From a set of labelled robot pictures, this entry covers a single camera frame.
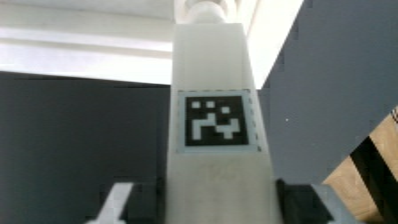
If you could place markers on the white desk top tray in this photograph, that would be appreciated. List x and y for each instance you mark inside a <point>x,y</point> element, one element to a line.
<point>103,39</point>

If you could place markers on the white desk leg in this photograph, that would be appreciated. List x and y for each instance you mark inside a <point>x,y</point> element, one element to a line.
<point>220,190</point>

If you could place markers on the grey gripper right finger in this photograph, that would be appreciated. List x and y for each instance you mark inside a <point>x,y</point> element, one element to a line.
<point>311,205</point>

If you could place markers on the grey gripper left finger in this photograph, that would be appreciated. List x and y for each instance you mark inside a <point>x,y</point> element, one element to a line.
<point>112,208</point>

